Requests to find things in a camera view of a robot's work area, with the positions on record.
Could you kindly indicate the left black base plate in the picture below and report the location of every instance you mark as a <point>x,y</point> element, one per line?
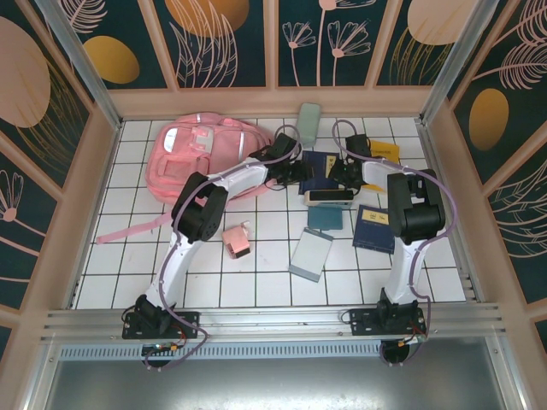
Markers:
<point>188,320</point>

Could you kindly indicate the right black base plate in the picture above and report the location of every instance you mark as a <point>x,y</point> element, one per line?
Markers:
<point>363,320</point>

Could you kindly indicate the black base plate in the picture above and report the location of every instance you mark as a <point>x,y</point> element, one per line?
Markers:
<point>363,320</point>
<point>188,320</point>

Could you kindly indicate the beige case with black window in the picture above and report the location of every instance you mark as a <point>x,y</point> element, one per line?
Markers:
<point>329,195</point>

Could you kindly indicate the small circuit board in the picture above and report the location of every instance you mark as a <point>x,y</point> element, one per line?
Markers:
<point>411,340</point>
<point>162,348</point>

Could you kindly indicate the pink backpack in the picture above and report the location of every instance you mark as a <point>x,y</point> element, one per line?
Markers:
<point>179,171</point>

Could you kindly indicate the aluminium side rail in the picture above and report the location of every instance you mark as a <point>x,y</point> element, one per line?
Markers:
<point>91,222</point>
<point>444,205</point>

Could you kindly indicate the pink pencil sharpener box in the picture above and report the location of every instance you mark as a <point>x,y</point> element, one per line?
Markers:
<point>237,243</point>

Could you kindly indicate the aluminium front rail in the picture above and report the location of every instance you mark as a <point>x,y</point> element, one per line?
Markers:
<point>278,324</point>

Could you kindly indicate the aluminium frame post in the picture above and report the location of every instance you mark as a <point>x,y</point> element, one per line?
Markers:
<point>461,55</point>
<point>76,55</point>

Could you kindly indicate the teal notebook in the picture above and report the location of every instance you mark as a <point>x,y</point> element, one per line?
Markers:
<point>325,218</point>

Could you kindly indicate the yellow book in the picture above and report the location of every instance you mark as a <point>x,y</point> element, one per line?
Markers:
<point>386,150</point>

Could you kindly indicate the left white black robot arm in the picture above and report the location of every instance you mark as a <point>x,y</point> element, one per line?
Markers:
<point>243,179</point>

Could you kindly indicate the mint green pencil case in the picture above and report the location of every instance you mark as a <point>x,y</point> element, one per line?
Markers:
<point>308,121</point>

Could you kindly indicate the navy blue book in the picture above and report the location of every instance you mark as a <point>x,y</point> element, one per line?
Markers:
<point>372,239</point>
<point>316,162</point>

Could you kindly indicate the slotted metal strip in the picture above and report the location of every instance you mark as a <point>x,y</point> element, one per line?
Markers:
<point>278,351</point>

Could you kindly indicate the grey blue notebook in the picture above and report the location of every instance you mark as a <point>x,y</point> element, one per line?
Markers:
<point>309,254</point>

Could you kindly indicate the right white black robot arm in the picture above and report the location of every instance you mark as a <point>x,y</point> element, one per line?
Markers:
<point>404,265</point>

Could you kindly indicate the grey metal panel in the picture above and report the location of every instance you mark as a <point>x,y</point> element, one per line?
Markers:
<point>273,384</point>

